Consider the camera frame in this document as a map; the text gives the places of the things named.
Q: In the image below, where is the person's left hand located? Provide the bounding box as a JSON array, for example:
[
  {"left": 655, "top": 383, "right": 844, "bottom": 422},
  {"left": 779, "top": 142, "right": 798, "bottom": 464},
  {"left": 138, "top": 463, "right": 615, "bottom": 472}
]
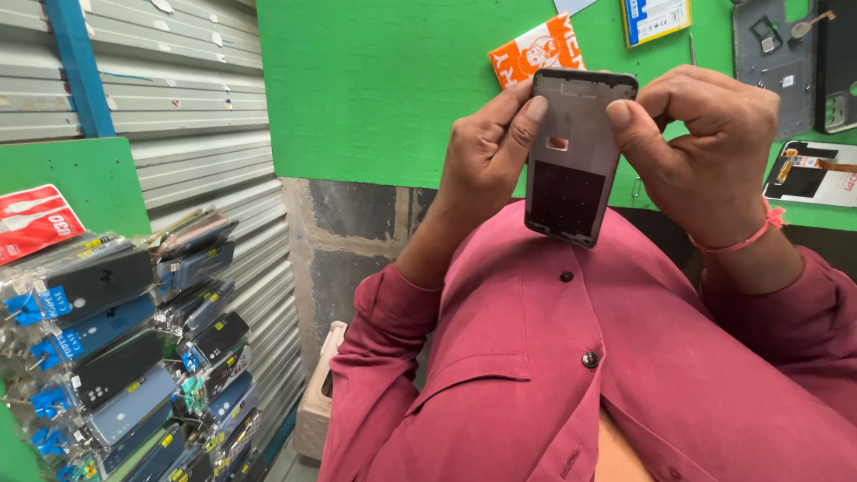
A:
[{"left": 438, "top": 77, "right": 550, "bottom": 210}]

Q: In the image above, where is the grey metal roller shutter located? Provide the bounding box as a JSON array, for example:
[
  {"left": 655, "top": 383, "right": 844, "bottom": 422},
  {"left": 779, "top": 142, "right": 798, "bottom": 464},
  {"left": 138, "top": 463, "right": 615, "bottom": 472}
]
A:
[{"left": 0, "top": 0, "right": 307, "bottom": 463}]

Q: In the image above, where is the grey phone back cover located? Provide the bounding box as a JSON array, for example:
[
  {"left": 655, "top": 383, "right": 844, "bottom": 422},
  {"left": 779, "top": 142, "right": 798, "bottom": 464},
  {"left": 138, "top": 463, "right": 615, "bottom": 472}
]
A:
[{"left": 732, "top": 0, "right": 820, "bottom": 141}]

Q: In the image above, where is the red cable packet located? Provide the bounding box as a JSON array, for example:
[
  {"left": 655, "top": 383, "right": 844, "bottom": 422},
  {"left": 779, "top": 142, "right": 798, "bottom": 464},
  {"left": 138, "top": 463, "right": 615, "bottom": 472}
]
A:
[{"left": 0, "top": 183, "right": 87, "bottom": 267}]

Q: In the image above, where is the pink thread bracelet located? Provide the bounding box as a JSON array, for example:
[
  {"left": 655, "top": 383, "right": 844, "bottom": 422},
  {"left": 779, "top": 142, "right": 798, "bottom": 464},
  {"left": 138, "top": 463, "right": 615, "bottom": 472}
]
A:
[{"left": 689, "top": 197, "right": 786, "bottom": 254}]

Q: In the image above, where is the maroon button shirt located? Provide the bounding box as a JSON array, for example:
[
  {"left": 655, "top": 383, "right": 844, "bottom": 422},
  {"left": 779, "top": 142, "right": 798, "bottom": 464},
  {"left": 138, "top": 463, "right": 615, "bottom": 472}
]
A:
[{"left": 319, "top": 199, "right": 857, "bottom": 482}]

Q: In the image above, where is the black phone back cover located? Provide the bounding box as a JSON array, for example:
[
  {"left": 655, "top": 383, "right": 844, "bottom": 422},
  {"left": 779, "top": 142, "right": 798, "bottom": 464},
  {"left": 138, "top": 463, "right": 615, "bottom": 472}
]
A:
[{"left": 815, "top": 0, "right": 857, "bottom": 135}]

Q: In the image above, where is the orange and white packet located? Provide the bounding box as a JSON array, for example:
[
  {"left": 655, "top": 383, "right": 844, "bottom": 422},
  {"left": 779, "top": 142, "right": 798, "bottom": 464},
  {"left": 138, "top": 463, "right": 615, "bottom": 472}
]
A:
[{"left": 487, "top": 11, "right": 587, "bottom": 91}]

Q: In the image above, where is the blue metal post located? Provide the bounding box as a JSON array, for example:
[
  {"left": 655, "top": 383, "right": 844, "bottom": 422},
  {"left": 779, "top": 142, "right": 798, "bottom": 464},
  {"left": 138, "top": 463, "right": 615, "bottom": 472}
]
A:
[{"left": 43, "top": 0, "right": 116, "bottom": 140}]

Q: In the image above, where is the person's right hand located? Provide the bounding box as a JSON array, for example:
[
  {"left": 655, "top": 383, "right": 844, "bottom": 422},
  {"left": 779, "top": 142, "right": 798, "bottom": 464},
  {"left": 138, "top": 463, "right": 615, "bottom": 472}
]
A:
[{"left": 605, "top": 64, "right": 782, "bottom": 247}]

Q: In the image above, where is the beige plastic stool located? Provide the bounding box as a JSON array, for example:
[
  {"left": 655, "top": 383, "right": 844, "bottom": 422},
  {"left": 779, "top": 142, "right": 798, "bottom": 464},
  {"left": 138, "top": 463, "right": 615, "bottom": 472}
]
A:
[{"left": 292, "top": 320, "right": 349, "bottom": 462}]

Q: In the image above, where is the rack of packed phone cases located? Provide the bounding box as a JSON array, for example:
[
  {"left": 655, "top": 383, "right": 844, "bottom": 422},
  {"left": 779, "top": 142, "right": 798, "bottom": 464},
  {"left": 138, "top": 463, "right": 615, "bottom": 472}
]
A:
[{"left": 0, "top": 206, "right": 263, "bottom": 482}]

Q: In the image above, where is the grey phone frame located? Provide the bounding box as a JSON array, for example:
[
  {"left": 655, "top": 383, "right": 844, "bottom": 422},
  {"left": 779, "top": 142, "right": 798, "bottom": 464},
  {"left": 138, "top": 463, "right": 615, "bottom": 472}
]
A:
[{"left": 524, "top": 67, "right": 640, "bottom": 250}]

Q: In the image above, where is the phone display with flex cable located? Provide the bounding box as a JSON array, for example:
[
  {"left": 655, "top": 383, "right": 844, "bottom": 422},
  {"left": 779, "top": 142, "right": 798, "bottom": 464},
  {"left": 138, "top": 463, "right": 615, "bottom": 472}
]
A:
[{"left": 762, "top": 138, "right": 857, "bottom": 209}]

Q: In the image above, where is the small metal round-headed tool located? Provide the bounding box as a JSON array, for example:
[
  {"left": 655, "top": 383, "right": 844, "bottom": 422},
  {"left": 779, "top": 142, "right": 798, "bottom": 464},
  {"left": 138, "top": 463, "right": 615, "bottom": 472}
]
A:
[{"left": 789, "top": 9, "right": 837, "bottom": 41}]

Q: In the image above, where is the blue and yellow battery box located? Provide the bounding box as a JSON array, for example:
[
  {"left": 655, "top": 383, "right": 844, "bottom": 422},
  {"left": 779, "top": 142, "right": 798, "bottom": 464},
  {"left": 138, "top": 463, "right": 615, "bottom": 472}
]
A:
[{"left": 620, "top": 0, "right": 693, "bottom": 49}]

